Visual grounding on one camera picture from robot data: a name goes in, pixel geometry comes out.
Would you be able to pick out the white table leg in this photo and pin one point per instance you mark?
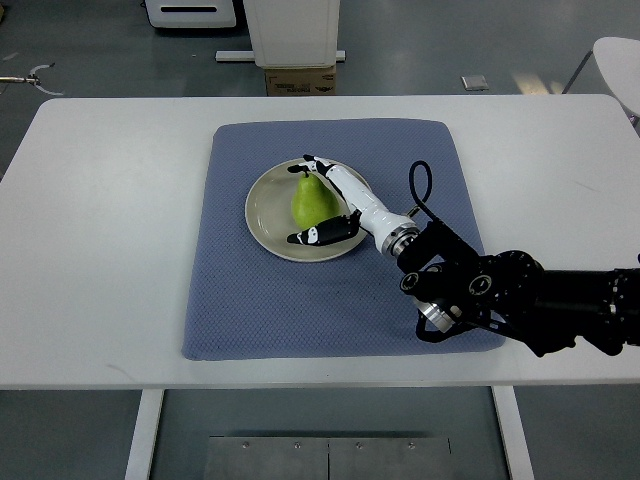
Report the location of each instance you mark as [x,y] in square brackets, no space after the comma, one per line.
[512,433]
[143,442]

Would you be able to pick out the brown cardboard box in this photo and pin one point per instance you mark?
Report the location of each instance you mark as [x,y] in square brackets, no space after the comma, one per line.
[301,81]

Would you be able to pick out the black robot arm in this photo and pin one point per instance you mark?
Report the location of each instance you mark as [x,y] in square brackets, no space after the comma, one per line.
[510,294]

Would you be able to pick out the white appliance with black slot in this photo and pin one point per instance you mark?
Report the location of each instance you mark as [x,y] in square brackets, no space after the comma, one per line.
[190,14]

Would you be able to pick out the white cabinet pedestal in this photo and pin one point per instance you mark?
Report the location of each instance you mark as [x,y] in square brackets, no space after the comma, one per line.
[290,35]

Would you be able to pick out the blue textured cloth mat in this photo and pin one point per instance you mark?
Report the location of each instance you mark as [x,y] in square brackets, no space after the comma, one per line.
[247,303]

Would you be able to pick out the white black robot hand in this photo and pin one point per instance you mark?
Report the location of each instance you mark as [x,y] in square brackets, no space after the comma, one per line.
[392,232]

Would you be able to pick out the metal grabber tool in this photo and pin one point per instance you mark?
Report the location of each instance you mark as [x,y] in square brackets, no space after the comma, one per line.
[32,79]

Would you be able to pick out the white table left leg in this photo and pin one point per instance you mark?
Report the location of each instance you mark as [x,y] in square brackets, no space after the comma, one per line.
[143,442]

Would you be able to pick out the green pear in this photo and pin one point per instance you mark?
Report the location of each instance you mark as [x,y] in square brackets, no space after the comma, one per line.
[312,202]

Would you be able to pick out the white table right leg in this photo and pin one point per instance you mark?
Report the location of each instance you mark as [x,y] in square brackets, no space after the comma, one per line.
[512,433]

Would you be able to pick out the white round chair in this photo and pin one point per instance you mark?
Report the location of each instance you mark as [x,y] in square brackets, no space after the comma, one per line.
[617,60]

